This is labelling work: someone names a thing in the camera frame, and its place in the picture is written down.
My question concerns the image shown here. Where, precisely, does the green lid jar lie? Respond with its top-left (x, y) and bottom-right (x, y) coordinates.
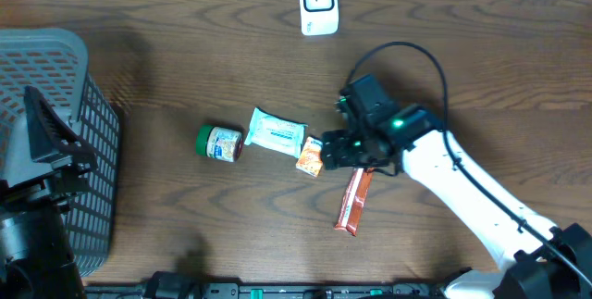
top-left (195, 125), bottom-right (243, 163)

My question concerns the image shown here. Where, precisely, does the teal wet wipes pack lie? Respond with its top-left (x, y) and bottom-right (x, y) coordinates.
top-left (244, 107), bottom-right (307, 158)

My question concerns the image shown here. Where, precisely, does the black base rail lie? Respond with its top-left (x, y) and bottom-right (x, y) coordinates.
top-left (85, 282), bottom-right (444, 299)

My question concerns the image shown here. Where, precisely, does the black right camera cable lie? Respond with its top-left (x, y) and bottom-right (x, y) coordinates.
top-left (344, 41), bottom-right (592, 286)

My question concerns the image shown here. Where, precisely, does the orange tissue pack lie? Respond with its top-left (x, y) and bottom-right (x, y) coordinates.
top-left (296, 136), bottom-right (323, 177)

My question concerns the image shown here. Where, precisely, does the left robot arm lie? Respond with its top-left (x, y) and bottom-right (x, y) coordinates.
top-left (1, 86), bottom-right (97, 299)

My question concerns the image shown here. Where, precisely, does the white barcode scanner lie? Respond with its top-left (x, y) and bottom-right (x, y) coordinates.
top-left (299, 0), bottom-right (339, 36)

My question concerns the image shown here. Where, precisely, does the grey plastic mesh basket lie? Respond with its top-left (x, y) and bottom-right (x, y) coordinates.
top-left (1, 29), bottom-right (121, 277)

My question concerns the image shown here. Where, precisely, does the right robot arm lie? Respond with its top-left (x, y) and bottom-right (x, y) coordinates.
top-left (321, 75), bottom-right (591, 298)

